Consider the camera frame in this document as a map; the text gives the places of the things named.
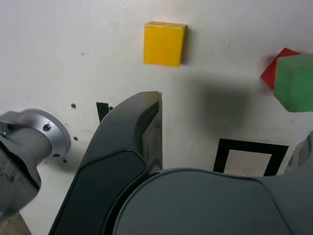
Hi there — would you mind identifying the red cube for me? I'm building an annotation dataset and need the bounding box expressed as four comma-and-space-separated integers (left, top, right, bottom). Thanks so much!
260, 47, 303, 90

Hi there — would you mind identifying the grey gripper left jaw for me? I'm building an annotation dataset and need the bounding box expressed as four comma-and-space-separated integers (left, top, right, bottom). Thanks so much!
48, 91, 163, 235

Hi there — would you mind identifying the green cube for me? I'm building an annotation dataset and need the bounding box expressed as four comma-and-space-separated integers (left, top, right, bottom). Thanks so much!
273, 53, 313, 113

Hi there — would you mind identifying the black tape strip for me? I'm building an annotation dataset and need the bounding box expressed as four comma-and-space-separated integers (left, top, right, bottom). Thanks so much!
96, 102, 113, 123

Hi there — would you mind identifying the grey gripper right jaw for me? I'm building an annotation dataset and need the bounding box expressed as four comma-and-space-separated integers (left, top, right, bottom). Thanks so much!
112, 130, 313, 235

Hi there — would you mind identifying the black tape square outline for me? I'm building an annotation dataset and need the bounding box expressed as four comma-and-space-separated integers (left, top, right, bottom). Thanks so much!
213, 138, 290, 177

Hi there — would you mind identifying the yellow cube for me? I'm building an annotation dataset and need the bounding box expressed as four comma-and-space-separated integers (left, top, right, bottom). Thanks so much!
143, 21, 186, 68

